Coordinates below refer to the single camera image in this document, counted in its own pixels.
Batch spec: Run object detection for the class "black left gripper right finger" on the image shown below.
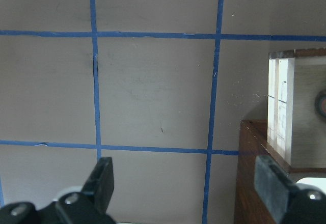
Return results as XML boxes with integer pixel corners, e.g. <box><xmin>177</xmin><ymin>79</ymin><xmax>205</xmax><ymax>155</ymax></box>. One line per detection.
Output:
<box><xmin>254</xmin><ymin>155</ymin><xmax>300</xmax><ymax>223</ymax></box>

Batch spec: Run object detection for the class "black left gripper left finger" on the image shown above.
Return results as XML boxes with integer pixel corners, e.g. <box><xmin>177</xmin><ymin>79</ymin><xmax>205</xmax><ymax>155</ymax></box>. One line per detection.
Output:
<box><xmin>81</xmin><ymin>157</ymin><xmax>114</xmax><ymax>214</ymax></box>

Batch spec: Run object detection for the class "light wooden drawer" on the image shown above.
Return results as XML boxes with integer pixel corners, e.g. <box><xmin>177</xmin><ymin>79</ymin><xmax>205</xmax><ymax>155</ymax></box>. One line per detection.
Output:
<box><xmin>267</xmin><ymin>48</ymin><xmax>325</xmax><ymax>169</ymax></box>

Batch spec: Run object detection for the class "dark brown wooden cabinet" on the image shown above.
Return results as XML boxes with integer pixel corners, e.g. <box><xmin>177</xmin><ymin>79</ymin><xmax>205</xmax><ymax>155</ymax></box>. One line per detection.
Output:
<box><xmin>234</xmin><ymin>120</ymin><xmax>325</xmax><ymax>223</ymax></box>

